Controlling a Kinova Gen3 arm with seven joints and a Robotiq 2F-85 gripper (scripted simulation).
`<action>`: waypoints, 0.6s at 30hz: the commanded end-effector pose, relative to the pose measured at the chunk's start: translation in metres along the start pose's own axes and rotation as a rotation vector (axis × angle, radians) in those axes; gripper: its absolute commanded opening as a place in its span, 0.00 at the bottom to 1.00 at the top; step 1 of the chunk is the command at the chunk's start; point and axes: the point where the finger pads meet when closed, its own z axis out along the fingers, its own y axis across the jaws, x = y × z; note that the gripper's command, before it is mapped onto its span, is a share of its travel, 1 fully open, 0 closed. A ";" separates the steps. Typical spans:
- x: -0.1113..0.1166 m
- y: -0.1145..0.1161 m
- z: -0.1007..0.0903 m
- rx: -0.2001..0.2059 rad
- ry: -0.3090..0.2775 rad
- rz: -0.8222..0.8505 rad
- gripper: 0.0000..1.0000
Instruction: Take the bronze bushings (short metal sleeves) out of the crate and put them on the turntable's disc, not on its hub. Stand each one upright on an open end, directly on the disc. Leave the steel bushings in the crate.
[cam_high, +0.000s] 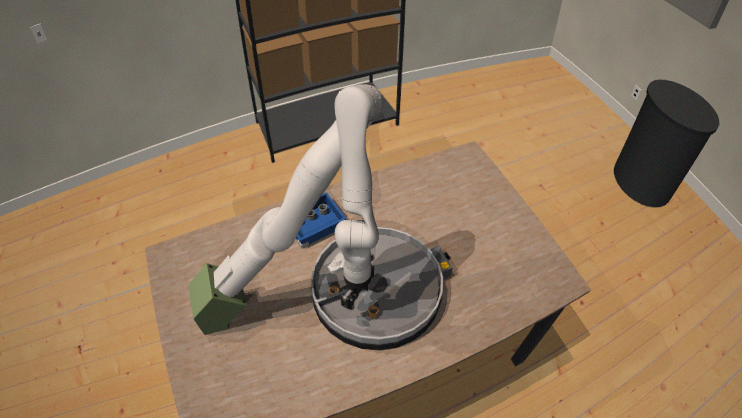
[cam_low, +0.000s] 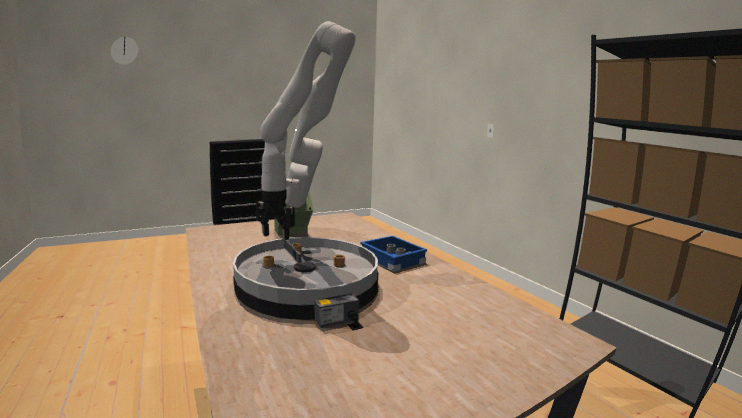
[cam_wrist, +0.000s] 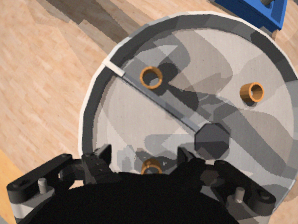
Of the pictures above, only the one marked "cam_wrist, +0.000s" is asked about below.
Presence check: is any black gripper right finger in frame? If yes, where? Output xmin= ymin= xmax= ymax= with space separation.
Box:
xmin=155 ymin=147 xmax=276 ymax=224

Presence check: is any bronze bushing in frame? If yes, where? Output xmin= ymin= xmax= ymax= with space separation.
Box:
xmin=240 ymin=82 xmax=264 ymax=102
xmin=141 ymin=159 xmax=162 ymax=174
xmin=140 ymin=66 xmax=163 ymax=91

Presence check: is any grey metal bushing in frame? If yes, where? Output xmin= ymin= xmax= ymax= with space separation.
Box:
xmin=260 ymin=0 xmax=273 ymax=5

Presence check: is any blue crate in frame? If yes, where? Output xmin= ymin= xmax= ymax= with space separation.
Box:
xmin=210 ymin=0 xmax=287 ymax=36

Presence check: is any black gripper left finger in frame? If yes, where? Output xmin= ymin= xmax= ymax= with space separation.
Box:
xmin=6 ymin=144 xmax=123 ymax=224

